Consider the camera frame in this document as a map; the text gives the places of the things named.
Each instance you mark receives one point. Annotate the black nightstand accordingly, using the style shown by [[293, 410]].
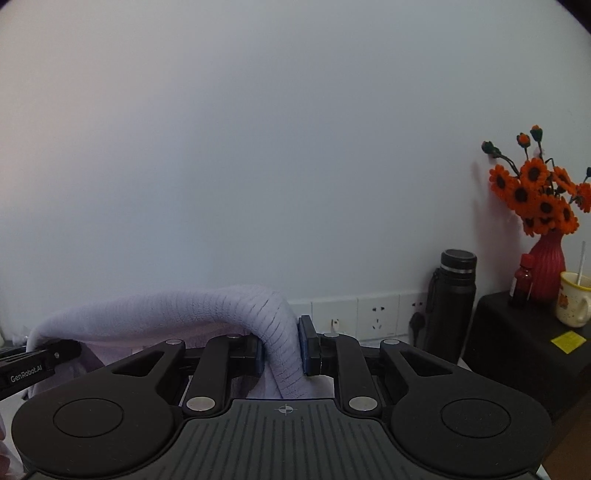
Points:
[[524, 346]]

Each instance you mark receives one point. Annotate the white wall socket panel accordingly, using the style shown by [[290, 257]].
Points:
[[368, 318]]

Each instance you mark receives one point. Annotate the yellow ceramic mug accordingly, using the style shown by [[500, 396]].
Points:
[[573, 307]]

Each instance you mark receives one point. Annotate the lavender ribbed pajama garment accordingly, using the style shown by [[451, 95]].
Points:
[[109, 331]]

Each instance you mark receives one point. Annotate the orange artificial flowers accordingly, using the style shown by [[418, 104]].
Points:
[[540, 192]]

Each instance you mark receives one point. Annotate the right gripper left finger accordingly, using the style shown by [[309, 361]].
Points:
[[213, 368]]

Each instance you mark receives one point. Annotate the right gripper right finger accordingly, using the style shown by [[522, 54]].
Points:
[[340, 357]]

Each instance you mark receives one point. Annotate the small red bottle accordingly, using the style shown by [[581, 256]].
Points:
[[523, 278]]

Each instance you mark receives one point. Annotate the black thermos bottle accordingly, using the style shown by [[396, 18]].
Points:
[[451, 296]]

